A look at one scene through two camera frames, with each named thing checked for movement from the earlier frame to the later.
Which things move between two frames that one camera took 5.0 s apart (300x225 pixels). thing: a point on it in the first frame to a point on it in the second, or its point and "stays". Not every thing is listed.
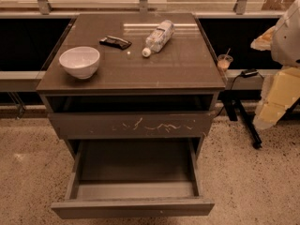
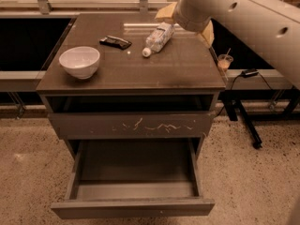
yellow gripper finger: x=263 y=42 to x=187 y=14
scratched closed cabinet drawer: x=132 y=126 stays
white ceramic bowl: x=82 y=62 stays
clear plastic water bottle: x=158 y=38 stays
